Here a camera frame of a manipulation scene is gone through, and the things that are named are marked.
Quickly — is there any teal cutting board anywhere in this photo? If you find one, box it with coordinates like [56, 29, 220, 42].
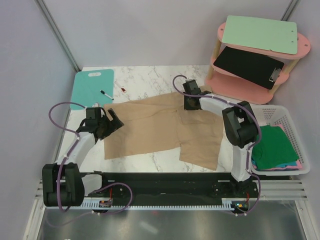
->
[71, 69, 115, 107]

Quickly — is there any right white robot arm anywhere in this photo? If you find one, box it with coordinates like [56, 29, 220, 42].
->
[182, 79, 261, 197]

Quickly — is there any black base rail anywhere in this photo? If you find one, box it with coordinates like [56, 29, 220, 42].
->
[89, 172, 258, 205]

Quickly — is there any pink two-tier shelf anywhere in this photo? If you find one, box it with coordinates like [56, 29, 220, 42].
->
[205, 23, 311, 105]

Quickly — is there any blue t shirt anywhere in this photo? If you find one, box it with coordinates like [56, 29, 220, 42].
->
[251, 159, 303, 171]

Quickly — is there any white plastic basket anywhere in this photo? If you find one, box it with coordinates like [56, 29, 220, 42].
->
[249, 104, 311, 176]

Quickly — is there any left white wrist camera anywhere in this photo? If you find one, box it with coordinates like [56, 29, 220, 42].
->
[90, 102, 100, 108]

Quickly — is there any beige t shirt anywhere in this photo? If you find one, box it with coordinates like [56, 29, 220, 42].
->
[104, 92, 224, 171]

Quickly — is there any mint green board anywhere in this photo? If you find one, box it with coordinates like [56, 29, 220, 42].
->
[222, 15, 298, 55]

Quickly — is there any white cable duct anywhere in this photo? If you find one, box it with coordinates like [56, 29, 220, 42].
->
[74, 198, 249, 211]

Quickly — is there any red capped small tube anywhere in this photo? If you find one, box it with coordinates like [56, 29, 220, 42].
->
[114, 81, 127, 93]

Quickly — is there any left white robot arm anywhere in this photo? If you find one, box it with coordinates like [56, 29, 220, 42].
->
[42, 107, 124, 209]

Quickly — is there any pink t shirt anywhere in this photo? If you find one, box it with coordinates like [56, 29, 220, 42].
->
[261, 125, 301, 169]

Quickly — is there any black clipboard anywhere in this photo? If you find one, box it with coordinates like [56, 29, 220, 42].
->
[213, 46, 285, 90]

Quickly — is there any purple cable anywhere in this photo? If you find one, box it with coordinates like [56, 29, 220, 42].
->
[46, 101, 135, 228]
[172, 74, 263, 217]

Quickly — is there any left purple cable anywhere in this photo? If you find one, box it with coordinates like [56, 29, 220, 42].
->
[46, 101, 135, 228]

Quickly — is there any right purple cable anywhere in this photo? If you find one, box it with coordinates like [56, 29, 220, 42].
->
[172, 74, 263, 217]

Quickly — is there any black marker pen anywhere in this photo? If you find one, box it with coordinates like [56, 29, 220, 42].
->
[100, 90, 114, 101]

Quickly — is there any green t shirt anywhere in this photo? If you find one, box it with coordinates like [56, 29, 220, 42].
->
[251, 125, 299, 171]

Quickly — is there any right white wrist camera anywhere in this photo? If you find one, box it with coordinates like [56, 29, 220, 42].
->
[185, 79, 197, 83]

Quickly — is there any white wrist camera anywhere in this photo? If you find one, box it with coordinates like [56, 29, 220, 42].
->
[90, 102, 100, 108]
[185, 79, 197, 83]

